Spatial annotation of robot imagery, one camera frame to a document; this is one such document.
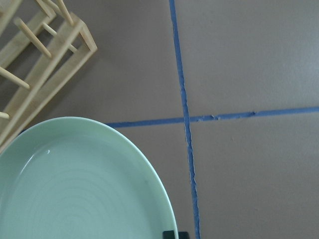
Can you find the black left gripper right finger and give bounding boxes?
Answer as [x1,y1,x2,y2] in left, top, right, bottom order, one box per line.
[178,231,188,239]

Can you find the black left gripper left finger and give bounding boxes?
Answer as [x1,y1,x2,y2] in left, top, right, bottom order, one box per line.
[162,231,174,239]

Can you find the wooden plate rack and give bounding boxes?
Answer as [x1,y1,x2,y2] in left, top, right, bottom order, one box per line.
[0,0,97,151]

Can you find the mint green plate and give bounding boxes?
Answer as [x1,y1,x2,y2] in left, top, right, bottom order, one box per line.
[0,117,178,239]

